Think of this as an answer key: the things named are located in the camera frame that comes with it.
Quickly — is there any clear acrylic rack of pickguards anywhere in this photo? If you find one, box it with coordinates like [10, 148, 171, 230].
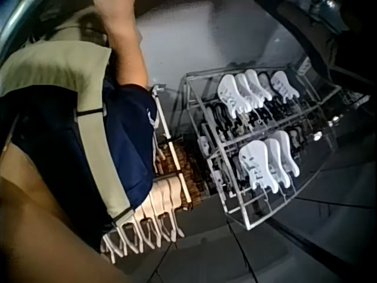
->
[169, 63, 342, 231]

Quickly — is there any rack of wooden guitar bodies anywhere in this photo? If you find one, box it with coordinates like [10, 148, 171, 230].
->
[100, 84, 196, 264]

